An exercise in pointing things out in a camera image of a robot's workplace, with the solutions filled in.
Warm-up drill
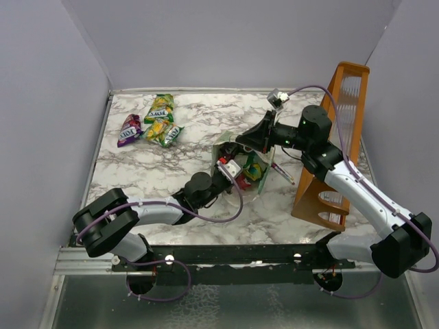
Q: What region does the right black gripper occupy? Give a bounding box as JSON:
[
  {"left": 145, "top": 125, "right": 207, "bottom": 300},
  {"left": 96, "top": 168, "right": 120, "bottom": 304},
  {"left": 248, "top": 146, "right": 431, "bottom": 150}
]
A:
[{"left": 236, "top": 110, "right": 311, "bottom": 154}]

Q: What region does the green paper gift bag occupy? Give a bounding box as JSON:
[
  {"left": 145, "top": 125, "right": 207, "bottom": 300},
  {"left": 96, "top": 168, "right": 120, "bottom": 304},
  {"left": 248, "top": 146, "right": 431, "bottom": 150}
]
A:
[{"left": 211, "top": 130, "right": 275, "bottom": 204}]

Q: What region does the green yellow Fox's candy bag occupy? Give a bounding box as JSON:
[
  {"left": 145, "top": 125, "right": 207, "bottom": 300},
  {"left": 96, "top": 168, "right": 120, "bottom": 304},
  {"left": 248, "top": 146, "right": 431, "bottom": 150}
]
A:
[{"left": 143, "top": 94, "right": 174, "bottom": 124}]

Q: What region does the purple Fox's candy bag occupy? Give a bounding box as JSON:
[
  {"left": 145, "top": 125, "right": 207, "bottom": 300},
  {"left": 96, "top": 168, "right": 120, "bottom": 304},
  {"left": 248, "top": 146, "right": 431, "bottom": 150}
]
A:
[{"left": 117, "top": 114, "right": 143, "bottom": 147}]

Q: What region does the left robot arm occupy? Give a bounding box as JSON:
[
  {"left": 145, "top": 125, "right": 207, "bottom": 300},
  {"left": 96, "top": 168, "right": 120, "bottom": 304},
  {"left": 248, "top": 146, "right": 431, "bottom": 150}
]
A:
[{"left": 72, "top": 167, "right": 243, "bottom": 271}]

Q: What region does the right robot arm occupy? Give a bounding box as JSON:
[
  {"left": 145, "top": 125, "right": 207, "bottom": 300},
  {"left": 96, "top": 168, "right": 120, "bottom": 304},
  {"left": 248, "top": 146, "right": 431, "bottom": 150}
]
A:
[{"left": 235, "top": 106, "right": 435, "bottom": 278}]

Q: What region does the red snack packet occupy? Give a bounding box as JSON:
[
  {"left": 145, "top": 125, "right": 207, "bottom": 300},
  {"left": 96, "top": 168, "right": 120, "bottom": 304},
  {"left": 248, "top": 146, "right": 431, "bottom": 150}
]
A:
[{"left": 237, "top": 175, "right": 252, "bottom": 191}]

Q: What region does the purple capped marker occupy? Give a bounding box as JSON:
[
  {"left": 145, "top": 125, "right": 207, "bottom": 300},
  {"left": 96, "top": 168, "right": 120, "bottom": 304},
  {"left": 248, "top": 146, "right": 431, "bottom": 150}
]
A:
[{"left": 272, "top": 162, "right": 295, "bottom": 185}]

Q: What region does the wooden rack with clear slats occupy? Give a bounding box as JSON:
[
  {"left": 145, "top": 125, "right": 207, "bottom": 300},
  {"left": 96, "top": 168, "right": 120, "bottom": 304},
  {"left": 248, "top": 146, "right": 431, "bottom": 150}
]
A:
[{"left": 291, "top": 62, "right": 370, "bottom": 232}]

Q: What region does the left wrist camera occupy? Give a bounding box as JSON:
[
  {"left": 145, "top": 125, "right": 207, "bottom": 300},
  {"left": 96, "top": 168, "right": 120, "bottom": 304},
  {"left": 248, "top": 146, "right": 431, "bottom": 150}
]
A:
[{"left": 216, "top": 158, "right": 243, "bottom": 181}]

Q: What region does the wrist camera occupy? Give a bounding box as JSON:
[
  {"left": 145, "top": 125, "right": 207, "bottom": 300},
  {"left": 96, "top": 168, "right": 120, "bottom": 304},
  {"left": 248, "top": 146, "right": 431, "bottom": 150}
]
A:
[
  {"left": 267, "top": 88, "right": 289, "bottom": 110},
  {"left": 216, "top": 158, "right": 243, "bottom": 181}
]

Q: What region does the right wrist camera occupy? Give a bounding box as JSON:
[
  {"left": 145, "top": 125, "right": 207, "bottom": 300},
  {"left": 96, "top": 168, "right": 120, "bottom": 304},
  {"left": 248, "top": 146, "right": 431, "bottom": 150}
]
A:
[{"left": 267, "top": 88, "right": 289, "bottom": 110}]

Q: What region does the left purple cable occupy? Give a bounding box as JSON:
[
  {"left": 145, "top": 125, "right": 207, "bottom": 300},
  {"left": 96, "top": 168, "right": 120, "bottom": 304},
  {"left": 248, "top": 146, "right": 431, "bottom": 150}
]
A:
[{"left": 75, "top": 161, "right": 245, "bottom": 302}]

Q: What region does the purple cable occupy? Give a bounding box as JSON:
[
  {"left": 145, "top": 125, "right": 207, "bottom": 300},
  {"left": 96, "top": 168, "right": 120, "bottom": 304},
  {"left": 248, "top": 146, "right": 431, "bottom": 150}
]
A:
[
  {"left": 287, "top": 85, "right": 439, "bottom": 300},
  {"left": 75, "top": 161, "right": 245, "bottom": 302}
]

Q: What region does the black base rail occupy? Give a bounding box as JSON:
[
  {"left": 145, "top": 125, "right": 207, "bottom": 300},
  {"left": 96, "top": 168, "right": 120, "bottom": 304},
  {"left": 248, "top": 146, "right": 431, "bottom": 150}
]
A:
[{"left": 112, "top": 239, "right": 355, "bottom": 287}]

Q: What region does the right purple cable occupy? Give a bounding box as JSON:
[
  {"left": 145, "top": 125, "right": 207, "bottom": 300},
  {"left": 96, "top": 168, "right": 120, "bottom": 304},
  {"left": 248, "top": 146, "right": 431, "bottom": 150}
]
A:
[{"left": 287, "top": 85, "right": 439, "bottom": 300}]

